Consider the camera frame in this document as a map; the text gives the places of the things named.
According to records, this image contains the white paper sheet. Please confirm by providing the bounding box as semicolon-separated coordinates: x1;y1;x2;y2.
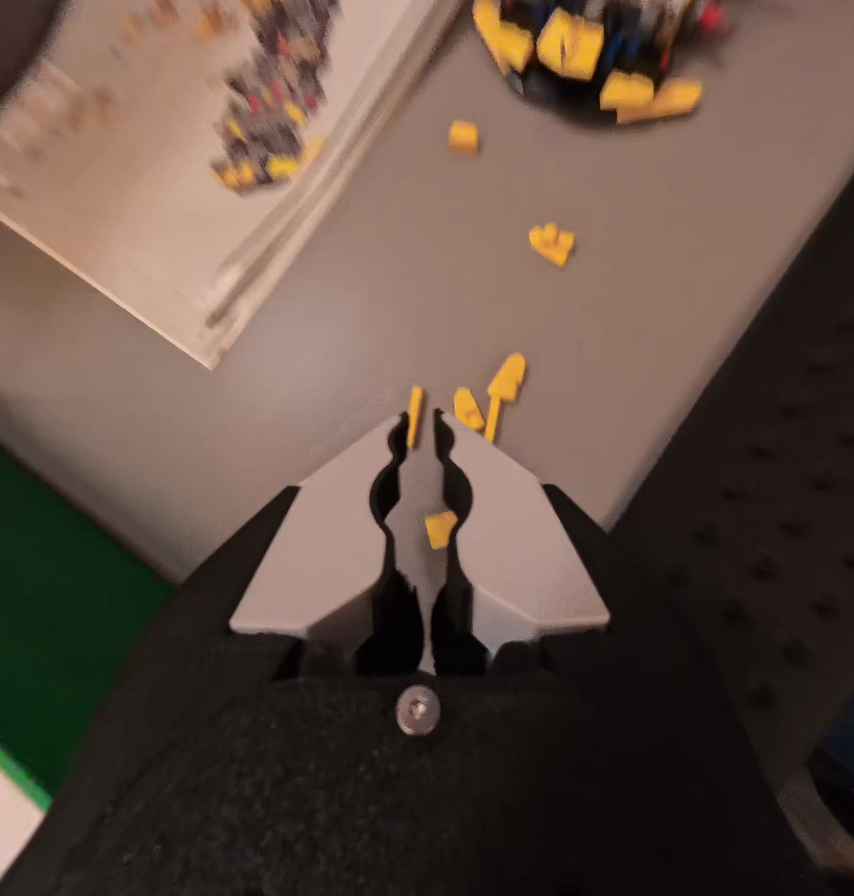
0;728;50;896

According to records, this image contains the lego car chassis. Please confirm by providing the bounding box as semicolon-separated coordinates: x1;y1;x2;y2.
472;0;729;131

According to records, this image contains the yellow lego axle piece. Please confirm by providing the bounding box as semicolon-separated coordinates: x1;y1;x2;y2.
483;352;528;445

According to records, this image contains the lego instruction booklet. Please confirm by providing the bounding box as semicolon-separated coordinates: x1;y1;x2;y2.
0;0;463;371

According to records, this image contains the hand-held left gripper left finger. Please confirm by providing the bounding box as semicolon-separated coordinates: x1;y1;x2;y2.
228;413;410;639

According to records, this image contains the yellow lego pin connector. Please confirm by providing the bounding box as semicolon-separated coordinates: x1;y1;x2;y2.
528;223;576;268

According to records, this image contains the green storage bin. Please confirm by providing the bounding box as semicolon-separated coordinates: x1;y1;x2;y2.
0;430;177;813

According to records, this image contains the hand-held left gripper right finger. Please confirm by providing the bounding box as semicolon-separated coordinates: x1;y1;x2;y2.
434;408;612;653

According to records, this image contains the black dotted floor mat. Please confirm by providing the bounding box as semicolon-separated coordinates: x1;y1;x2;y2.
602;140;854;896

